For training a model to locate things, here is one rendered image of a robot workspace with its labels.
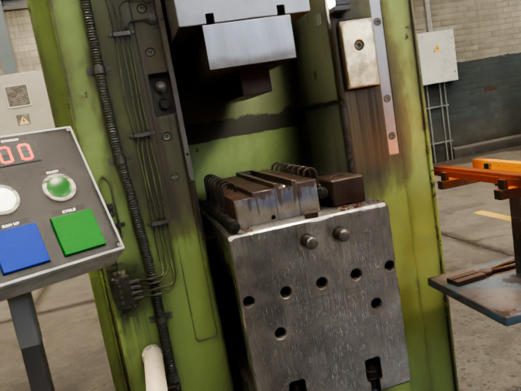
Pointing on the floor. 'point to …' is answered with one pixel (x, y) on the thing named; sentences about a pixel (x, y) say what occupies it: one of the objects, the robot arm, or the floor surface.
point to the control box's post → (30, 342)
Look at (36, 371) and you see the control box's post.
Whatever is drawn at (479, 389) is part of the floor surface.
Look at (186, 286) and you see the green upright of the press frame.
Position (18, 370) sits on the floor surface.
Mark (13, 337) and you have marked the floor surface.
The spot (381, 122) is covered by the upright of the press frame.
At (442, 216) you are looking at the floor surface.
